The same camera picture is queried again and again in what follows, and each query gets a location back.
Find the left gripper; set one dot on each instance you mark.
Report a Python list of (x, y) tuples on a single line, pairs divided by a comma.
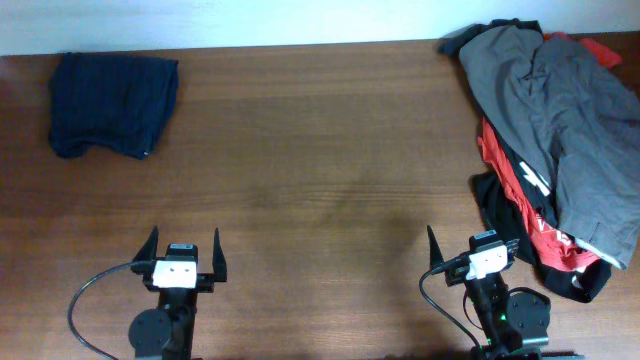
[(206, 282)]

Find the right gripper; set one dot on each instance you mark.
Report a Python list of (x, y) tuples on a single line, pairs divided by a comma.
[(456, 276)]

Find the grey shorts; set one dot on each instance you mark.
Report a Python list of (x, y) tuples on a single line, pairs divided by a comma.
[(575, 115)]

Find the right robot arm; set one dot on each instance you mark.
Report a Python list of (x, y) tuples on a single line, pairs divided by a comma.
[(513, 320)]

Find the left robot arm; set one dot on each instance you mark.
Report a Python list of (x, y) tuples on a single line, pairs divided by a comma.
[(166, 331)]

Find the red shirt with white print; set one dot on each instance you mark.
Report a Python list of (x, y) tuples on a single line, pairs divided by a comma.
[(547, 235)]

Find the black shirt with white print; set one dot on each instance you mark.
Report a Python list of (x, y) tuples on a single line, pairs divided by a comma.
[(503, 214)]

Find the folded navy blue garment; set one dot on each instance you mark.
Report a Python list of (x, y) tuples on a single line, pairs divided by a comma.
[(120, 102)]

